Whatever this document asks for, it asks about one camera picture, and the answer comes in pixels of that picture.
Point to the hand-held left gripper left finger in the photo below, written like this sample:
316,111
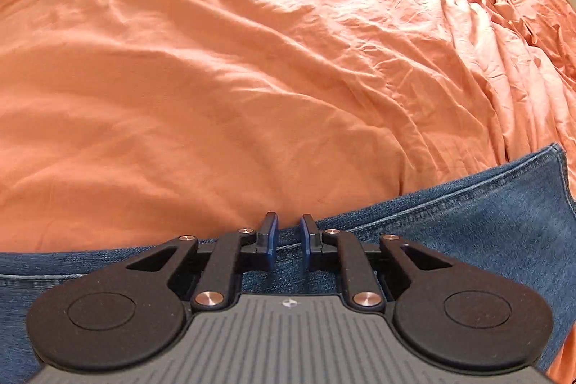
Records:
272,238

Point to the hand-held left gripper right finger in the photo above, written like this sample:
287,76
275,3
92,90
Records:
304,238

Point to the blue denim pants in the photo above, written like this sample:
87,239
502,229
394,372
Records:
486,226

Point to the orange bed sheet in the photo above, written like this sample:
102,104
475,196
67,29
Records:
234,78

